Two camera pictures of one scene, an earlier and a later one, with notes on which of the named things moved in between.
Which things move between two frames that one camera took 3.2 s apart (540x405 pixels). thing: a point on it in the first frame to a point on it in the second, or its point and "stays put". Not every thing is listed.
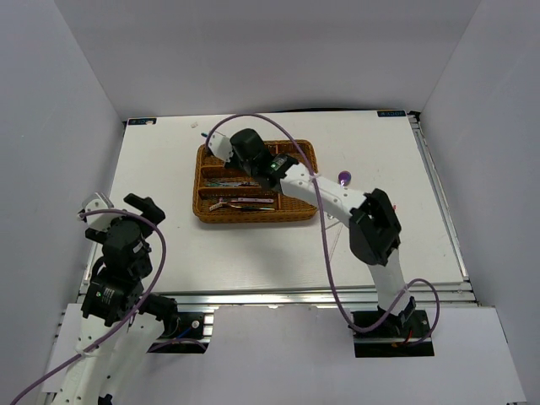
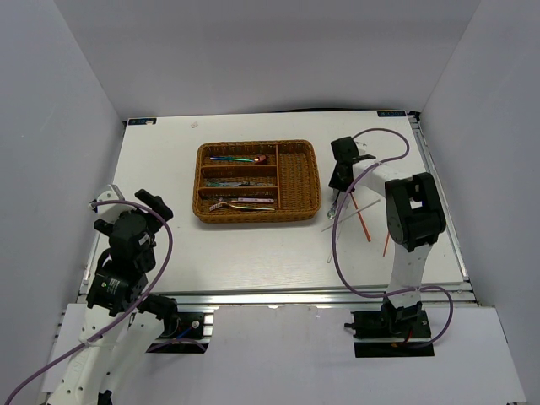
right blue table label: (391, 113) stays put
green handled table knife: (224, 184) stays put
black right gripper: (233, 161) to (335, 183)
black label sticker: (142, 121) stays put
